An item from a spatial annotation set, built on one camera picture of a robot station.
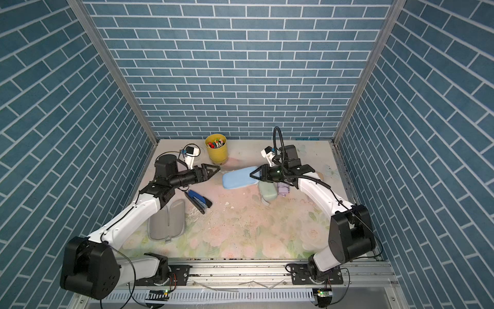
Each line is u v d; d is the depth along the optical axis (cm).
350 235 43
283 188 96
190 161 72
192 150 73
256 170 78
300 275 74
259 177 76
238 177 78
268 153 77
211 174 72
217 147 100
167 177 62
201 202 92
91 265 39
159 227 87
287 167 66
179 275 74
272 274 76
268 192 95
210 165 72
